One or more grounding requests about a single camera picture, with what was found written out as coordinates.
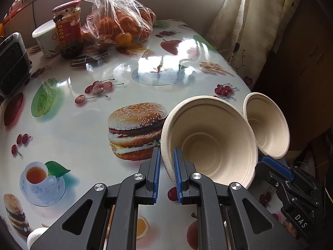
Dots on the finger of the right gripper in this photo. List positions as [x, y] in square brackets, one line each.
[269, 175]
[277, 165]

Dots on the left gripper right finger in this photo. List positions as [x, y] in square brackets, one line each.
[229, 217]

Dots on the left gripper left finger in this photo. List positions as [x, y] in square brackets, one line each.
[106, 216]

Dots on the beige pulp bowl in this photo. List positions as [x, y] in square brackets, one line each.
[268, 125]
[214, 136]

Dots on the white paper plate front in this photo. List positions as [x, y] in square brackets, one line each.
[34, 235]

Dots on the fruit print table cover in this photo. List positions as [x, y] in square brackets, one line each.
[68, 128]

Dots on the floral beige curtain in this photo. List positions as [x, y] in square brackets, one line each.
[244, 32]

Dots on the grey portable fan heater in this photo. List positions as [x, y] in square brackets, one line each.
[14, 65]

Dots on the white plastic tub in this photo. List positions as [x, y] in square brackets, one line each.
[47, 38]

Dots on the plastic bag of oranges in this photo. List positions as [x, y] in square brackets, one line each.
[119, 22]

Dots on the red label glass jar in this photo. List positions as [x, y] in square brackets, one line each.
[67, 19]

